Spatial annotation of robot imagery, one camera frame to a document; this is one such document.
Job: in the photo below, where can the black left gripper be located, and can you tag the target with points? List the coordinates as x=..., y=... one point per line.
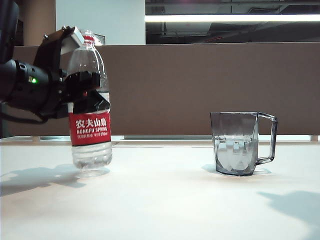
x=57, y=105

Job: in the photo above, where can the clear water bottle red label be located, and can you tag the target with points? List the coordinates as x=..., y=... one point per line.
x=90, y=130

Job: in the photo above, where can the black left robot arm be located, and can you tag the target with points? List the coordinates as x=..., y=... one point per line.
x=15, y=82

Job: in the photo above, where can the grey transparent plastic mug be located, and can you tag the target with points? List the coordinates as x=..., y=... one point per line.
x=235, y=150

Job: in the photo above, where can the brown round pillar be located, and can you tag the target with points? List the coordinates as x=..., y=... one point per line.
x=37, y=20

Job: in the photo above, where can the brown desk partition panel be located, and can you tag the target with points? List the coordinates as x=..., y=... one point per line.
x=200, y=87

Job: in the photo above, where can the white ceiling light strip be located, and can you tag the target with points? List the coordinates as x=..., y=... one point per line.
x=225, y=18

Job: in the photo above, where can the tan partition foot clamp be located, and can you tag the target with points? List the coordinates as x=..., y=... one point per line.
x=314, y=138

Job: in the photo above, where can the small grey metal bracket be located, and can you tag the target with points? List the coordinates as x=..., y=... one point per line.
x=101, y=40

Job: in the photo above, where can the grey wrist camera black mount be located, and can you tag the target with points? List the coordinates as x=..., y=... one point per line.
x=47, y=50

